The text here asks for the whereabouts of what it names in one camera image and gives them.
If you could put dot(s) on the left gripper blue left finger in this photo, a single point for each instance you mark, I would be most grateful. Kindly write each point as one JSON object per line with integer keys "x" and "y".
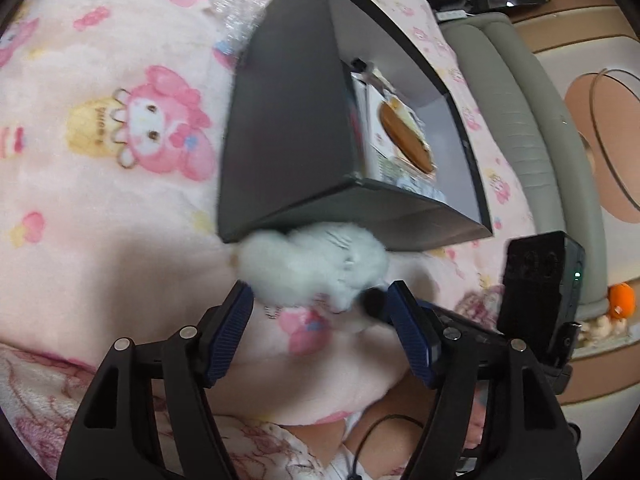
{"x": 221, "y": 330}

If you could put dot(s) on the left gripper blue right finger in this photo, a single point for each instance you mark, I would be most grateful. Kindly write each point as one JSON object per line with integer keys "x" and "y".
{"x": 419, "y": 330}

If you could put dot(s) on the white fluffy plush pouch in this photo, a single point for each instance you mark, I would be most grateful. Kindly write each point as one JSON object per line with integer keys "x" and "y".
{"x": 327, "y": 266}

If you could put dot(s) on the black cardboard storage box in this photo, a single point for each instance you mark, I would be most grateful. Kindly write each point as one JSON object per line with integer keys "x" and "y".
{"x": 304, "y": 141}

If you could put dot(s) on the brown wooden comb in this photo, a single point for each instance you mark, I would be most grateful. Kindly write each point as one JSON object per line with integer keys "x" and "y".
{"x": 405, "y": 139}

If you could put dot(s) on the right hand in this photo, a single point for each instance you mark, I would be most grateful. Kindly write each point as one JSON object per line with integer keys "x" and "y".
{"x": 474, "y": 434}

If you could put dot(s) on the grey padded headboard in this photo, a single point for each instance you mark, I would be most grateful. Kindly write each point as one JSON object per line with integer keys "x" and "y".
{"x": 533, "y": 128}

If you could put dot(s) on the pink cartoon print blanket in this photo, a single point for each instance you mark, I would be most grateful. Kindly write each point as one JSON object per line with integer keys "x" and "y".
{"x": 112, "y": 120}

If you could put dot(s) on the clear bubble wrap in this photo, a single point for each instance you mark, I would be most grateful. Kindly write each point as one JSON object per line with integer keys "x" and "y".
{"x": 238, "y": 19}

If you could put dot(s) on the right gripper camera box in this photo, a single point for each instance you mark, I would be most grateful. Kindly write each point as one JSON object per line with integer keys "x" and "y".
{"x": 542, "y": 280}

